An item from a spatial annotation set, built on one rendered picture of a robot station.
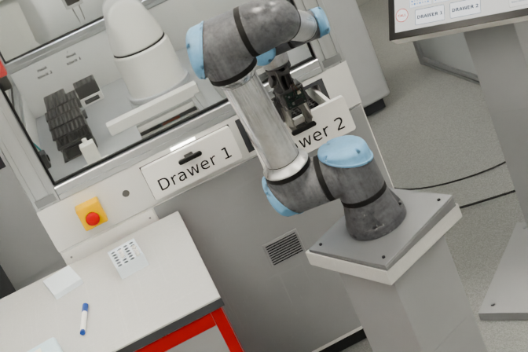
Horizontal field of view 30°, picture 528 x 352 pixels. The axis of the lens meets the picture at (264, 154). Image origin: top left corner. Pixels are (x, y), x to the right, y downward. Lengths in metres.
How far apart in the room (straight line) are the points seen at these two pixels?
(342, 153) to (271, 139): 0.17
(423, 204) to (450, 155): 1.91
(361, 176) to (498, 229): 1.47
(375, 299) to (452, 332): 0.22
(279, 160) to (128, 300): 0.62
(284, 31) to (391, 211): 0.52
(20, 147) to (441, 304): 1.25
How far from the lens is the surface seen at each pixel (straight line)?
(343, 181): 2.30
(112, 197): 2.95
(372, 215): 2.34
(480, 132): 4.41
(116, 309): 2.63
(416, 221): 2.36
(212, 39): 2.13
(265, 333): 3.24
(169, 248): 2.78
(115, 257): 2.81
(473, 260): 3.59
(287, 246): 3.12
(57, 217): 2.95
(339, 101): 2.80
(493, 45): 3.00
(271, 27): 2.12
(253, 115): 2.22
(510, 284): 3.35
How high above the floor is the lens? 1.97
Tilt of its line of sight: 23 degrees down
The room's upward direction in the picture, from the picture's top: 24 degrees counter-clockwise
